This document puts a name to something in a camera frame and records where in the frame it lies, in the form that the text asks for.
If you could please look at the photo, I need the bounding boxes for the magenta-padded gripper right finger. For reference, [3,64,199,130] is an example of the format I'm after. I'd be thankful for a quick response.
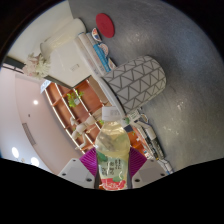
[128,146,168,190]

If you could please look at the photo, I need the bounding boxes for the ceiling lights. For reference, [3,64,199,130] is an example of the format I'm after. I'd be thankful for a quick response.
[9,98,41,168]

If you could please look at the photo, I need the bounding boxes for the green-white drink carton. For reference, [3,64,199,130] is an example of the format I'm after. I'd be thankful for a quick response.
[124,109,144,126]

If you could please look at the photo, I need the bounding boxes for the white ceramic vase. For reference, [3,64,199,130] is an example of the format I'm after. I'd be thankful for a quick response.
[39,18,87,58]

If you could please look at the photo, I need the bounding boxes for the wooden wall shelf unit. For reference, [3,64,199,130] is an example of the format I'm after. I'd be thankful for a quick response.
[43,79,148,156]

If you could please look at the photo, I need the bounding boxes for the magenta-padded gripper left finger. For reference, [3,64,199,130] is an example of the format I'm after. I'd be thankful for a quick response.
[57,147,98,190]

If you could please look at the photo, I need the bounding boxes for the dark book stack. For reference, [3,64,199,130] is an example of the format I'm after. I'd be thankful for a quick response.
[133,119,168,168]

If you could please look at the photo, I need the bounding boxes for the small white painted ornament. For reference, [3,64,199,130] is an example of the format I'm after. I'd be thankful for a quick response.
[90,27,103,43]
[98,43,110,56]

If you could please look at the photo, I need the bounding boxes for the clear drink bottle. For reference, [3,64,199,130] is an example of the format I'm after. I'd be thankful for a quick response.
[94,106,132,191]

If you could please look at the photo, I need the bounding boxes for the flat round red coaster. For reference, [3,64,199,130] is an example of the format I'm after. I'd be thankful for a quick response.
[95,12,116,39]

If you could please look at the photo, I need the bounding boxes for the white flat box stack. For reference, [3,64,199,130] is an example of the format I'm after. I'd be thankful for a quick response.
[74,31,113,76]

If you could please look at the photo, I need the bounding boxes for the white mug, triangle pattern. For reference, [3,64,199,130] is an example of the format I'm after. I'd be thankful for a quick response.
[101,55,167,116]

